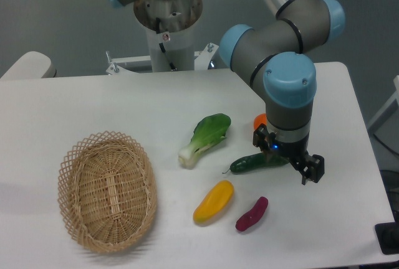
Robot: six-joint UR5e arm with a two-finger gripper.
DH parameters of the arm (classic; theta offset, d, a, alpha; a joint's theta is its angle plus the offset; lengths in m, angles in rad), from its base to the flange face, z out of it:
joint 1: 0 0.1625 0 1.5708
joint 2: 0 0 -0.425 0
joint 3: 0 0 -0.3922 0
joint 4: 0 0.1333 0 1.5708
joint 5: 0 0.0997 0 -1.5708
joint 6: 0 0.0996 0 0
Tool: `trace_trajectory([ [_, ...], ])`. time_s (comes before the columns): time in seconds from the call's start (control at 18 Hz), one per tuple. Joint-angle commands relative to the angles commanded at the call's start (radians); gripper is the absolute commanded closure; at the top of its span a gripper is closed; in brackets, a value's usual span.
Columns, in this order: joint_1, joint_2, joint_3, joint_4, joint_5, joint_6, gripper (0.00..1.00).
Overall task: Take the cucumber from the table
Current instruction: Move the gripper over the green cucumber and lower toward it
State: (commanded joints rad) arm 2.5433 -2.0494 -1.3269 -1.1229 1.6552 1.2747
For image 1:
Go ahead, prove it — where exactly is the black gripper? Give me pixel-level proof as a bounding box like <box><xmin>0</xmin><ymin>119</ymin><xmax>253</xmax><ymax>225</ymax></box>
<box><xmin>252</xmin><ymin>123</ymin><xmax>325</xmax><ymax>185</ymax></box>

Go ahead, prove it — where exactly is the green cucumber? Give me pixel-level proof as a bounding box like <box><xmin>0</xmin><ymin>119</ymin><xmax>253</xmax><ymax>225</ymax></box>
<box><xmin>226</xmin><ymin>153</ymin><xmax>289</xmax><ymax>174</ymax></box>

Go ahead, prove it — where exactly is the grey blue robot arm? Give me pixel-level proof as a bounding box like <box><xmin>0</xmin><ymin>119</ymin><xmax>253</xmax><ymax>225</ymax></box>
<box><xmin>109</xmin><ymin>0</ymin><xmax>345</xmax><ymax>182</ymax></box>

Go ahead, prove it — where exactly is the orange fruit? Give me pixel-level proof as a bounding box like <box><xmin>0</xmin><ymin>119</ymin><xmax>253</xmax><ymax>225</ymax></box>
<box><xmin>253</xmin><ymin>113</ymin><xmax>267</xmax><ymax>130</ymax></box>

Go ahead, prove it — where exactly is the purple sweet potato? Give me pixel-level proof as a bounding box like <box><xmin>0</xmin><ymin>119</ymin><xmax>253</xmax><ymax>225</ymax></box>
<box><xmin>235</xmin><ymin>196</ymin><xmax>269</xmax><ymax>232</ymax></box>

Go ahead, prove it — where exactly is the green bok choy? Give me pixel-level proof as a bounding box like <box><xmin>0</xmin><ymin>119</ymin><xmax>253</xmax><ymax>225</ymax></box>
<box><xmin>178</xmin><ymin>113</ymin><xmax>231</xmax><ymax>168</ymax></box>

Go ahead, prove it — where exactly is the yellow mango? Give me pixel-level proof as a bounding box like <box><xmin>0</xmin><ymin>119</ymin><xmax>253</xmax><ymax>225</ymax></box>
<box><xmin>193</xmin><ymin>180</ymin><xmax>234</xmax><ymax>224</ymax></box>

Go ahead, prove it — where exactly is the black device at edge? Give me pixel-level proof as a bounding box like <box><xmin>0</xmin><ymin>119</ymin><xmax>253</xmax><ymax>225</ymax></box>
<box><xmin>375</xmin><ymin>222</ymin><xmax>398</xmax><ymax>255</ymax></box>

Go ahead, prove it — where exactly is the woven wicker basket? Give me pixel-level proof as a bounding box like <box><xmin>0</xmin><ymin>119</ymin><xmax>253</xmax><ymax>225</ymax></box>
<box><xmin>57</xmin><ymin>131</ymin><xmax>157</xmax><ymax>253</ymax></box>

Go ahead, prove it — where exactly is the white chair armrest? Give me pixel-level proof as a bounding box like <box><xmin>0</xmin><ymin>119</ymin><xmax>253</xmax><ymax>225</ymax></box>
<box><xmin>1</xmin><ymin>51</ymin><xmax>57</xmax><ymax>81</ymax></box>

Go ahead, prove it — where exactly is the white metal frame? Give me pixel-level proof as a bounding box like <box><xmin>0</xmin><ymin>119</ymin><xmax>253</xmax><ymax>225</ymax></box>
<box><xmin>367</xmin><ymin>75</ymin><xmax>398</xmax><ymax>135</ymax></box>

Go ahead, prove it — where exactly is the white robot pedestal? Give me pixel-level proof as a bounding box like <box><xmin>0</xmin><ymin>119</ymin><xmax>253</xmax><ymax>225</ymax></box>
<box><xmin>106</xmin><ymin>0</ymin><xmax>219</xmax><ymax>75</ymax></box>

